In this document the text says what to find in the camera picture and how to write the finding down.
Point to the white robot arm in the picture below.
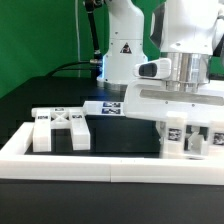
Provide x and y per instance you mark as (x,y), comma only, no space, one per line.
(185,31)

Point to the white chair back frame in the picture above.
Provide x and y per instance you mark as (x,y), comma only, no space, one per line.
(59,118)

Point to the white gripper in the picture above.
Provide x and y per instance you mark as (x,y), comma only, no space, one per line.
(147,97)

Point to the white sheet with tags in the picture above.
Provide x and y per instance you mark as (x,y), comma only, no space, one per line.
(103,108)

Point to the white U-shaped fence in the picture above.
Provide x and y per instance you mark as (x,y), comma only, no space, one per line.
(15,163)

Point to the white chair seat part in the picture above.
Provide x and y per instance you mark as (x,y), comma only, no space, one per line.
(199,144)

